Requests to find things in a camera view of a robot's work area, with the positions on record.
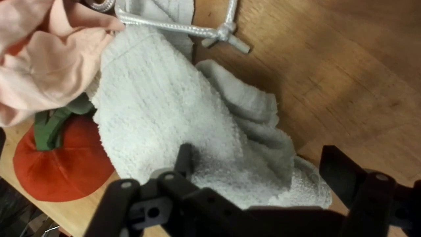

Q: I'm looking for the light peach cloth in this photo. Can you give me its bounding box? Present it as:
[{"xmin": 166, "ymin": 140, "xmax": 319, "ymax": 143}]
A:
[{"xmin": 0, "ymin": 0, "xmax": 122, "ymax": 126}]

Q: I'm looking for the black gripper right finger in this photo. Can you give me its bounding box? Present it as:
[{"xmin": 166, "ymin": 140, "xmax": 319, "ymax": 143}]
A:
[{"xmin": 319, "ymin": 144, "xmax": 403, "ymax": 237}]

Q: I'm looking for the red plush tomato toy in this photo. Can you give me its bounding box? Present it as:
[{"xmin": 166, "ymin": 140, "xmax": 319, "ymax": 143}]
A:
[{"xmin": 13, "ymin": 93, "xmax": 114, "ymax": 202}]

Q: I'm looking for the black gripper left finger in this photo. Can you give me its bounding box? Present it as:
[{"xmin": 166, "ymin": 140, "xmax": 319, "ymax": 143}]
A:
[{"xmin": 156, "ymin": 143, "xmax": 244, "ymax": 237}]

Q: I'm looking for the white braided rope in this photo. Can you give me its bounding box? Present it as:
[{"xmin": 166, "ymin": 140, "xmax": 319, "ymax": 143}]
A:
[{"xmin": 85, "ymin": 0, "xmax": 252, "ymax": 55}]

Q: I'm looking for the white towel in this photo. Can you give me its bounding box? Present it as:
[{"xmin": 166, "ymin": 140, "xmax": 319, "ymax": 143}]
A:
[{"xmin": 90, "ymin": 0, "xmax": 331, "ymax": 207}]

